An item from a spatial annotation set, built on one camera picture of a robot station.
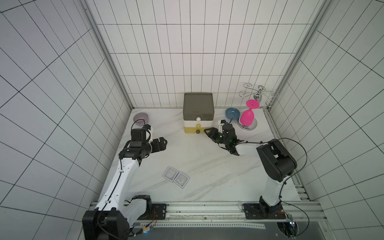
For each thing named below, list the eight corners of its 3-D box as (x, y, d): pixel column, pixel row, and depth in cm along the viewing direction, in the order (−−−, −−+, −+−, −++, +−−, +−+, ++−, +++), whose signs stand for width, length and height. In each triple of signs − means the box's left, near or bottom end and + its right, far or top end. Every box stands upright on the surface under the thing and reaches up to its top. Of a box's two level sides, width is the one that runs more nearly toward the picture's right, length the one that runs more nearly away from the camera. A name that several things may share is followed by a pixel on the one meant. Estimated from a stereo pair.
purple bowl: (134, 125, 110) (131, 121, 106) (137, 117, 116) (135, 112, 112) (148, 125, 110) (146, 121, 106) (150, 117, 116) (149, 112, 112)
